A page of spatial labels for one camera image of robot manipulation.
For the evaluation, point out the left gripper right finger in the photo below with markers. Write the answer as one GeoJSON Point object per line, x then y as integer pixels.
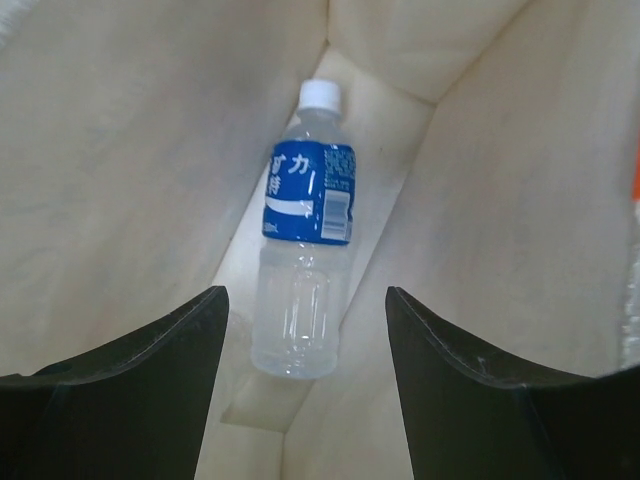
{"type": "Point", "coordinates": [474, 411]}

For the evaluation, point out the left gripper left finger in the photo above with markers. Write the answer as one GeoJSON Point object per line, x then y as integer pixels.
{"type": "Point", "coordinates": [133, 408]}

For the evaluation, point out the blue label water bottle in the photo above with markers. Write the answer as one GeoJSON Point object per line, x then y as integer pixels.
{"type": "Point", "coordinates": [305, 260]}

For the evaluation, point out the beige canvas tote bag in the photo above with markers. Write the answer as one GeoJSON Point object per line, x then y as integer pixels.
{"type": "Point", "coordinates": [496, 145]}

